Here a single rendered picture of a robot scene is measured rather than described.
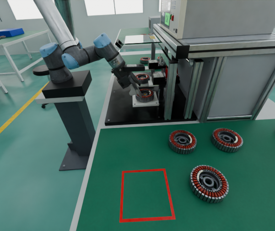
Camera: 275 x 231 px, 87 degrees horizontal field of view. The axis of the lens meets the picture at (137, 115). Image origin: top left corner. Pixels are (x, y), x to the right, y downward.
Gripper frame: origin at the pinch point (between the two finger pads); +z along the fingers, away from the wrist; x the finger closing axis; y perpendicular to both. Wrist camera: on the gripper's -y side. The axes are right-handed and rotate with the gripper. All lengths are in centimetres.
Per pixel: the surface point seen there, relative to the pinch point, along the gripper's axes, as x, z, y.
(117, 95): -7.6, -2.8, 16.6
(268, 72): 21, 11, -52
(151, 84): 2.0, -2.0, -7.1
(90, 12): -472, -85, 98
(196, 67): 20.4, -7.2, -27.7
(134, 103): 5.4, 1.7, 6.3
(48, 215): 33, 34, 106
